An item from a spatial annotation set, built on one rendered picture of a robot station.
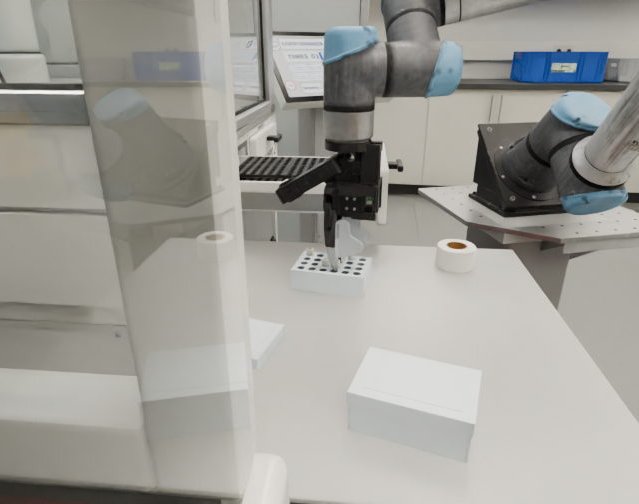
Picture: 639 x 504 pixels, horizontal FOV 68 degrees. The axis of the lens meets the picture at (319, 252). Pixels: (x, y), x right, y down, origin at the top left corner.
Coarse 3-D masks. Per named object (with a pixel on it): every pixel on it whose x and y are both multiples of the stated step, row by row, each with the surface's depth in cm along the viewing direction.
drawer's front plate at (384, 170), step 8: (384, 152) 103; (384, 160) 96; (384, 168) 90; (384, 176) 89; (384, 184) 89; (384, 192) 90; (384, 200) 91; (384, 208) 91; (376, 216) 96; (384, 216) 92; (384, 224) 93
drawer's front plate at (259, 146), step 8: (264, 128) 135; (272, 128) 141; (256, 136) 123; (264, 136) 130; (256, 144) 120; (264, 144) 130; (272, 144) 142; (256, 152) 121; (264, 152) 131; (272, 152) 142
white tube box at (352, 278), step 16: (304, 256) 84; (320, 256) 85; (304, 272) 78; (320, 272) 78; (336, 272) 79; (352, 272) 78; (368, 272) 81; (304, 288) 80; (320, 288) 79; (336, 288) 78; (352, 288) 77
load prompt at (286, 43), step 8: (280, 40) 178; (288, 40) 179; (296, 40) 181; (304, 40) 183; (312, 40) 185; (320, 40) 187; (288, 48) 178; (296, 48) 180; (304, 48) 181; (312, 48) 183; (320, 48) 185
